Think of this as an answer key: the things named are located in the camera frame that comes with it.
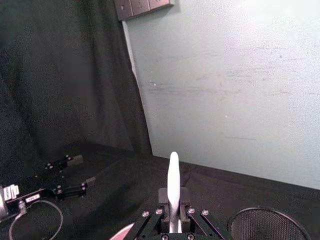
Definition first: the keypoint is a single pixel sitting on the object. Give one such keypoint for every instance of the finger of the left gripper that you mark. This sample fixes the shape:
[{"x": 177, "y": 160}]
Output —
[
  {"x": 75, "y": 188},
  {"x": 72, "y": 160}
]

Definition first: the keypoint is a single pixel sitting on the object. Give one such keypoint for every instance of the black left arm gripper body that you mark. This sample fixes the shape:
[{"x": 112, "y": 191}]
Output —
[{"x": 47, "y": 180}]

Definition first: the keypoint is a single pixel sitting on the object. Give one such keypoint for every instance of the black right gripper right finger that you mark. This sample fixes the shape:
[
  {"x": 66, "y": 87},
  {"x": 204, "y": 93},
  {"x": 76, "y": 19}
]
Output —
[{"x": 184, "y": 200}]

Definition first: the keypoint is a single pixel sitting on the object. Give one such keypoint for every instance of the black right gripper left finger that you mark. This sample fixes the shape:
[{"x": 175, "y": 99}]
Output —
[{"x": 163, "y": 200}]

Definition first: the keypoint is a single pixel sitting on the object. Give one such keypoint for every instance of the white three-armed plastic piece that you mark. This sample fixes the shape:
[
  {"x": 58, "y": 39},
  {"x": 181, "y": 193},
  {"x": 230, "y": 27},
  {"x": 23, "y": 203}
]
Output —
[{"x": 174, "y": 175}]

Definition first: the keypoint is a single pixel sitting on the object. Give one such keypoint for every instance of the black cloth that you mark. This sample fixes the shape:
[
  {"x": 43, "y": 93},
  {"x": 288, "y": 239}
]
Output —
[{"x": 75, "y": 100}]

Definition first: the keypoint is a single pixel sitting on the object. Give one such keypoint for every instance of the black round mesh container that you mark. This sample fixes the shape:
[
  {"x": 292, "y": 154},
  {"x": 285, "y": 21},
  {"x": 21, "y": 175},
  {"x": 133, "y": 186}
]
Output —
[{"x": 265, "y": 225}]

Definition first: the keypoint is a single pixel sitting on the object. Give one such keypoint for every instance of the grey wall switch panel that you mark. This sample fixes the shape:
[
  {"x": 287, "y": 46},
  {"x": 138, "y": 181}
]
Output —
[{"x": 142, "y": 8}]

